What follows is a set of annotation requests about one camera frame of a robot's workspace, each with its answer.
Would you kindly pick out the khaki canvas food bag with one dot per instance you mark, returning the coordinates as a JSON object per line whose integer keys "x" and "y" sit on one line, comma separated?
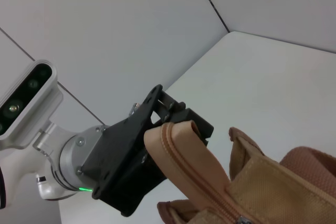
{"x": 262, "y": 190}

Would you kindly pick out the silver metal zipper pull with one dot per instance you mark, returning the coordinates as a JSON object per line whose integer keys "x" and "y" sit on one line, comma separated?
{"x": 244, "y": 220}

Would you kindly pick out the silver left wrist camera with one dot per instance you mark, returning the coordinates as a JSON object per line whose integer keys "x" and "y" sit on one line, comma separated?
{"x": 18, "y": 106}

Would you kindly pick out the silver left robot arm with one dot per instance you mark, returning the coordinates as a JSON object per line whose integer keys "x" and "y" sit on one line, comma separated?
{"x": 71, "y": 155}

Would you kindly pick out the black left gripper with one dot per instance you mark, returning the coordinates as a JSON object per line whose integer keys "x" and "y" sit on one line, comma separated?
{"x": 118, "y": 161}

